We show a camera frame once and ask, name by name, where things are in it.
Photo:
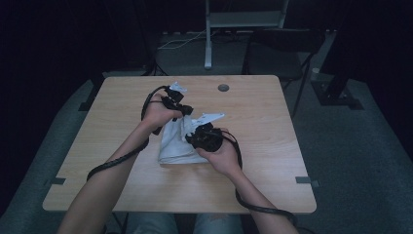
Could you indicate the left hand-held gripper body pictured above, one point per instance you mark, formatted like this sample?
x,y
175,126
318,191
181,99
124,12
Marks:
x,y
173,97

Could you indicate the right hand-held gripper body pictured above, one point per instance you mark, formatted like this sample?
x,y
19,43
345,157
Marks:
x,y
207,138

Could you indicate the white garment with black trim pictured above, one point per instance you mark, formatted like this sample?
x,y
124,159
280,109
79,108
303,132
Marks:
x,y
175,146

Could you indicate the person's left hand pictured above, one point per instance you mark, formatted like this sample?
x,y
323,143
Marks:
x,y
157,113

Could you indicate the person's right hand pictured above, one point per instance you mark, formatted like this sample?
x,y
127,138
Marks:
x,y
225,159

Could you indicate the grey round table grommet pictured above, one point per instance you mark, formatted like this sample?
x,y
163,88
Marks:
x,y
223,87

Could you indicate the grey metal stand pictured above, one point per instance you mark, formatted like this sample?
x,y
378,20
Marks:
x,y
208,48

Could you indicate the person's right leg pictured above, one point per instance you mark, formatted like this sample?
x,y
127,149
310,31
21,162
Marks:
x,y
220,224

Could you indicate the person's leg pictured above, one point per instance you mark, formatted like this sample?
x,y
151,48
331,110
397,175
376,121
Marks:
x,y
152,224
220,224

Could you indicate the person's left leg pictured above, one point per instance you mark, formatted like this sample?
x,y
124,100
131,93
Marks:
x,y
152,224

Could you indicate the grey tape strip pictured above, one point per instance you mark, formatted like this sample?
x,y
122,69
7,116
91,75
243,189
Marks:
x,y
303,179
57,181

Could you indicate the black chair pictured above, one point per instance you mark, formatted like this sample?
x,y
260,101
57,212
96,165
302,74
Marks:
x,y
285,40

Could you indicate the black stand base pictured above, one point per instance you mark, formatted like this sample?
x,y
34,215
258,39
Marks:
x,y
337,94

